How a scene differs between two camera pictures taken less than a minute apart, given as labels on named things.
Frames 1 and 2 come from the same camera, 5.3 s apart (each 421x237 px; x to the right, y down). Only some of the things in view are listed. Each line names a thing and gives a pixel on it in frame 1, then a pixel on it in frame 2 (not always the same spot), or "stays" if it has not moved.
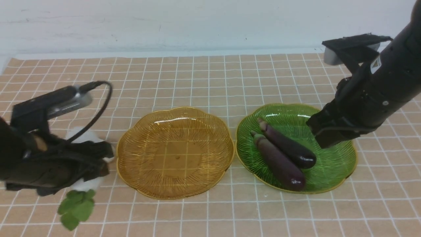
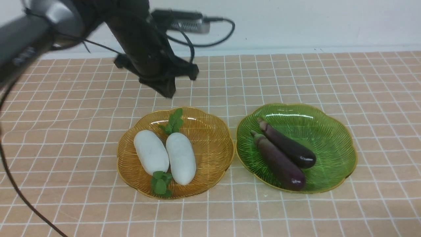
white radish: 88,134 → 152,154
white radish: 78,205 → 181,158
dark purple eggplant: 302,157 stays
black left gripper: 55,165 → 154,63
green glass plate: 333,165 stays
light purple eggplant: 285,171 stays
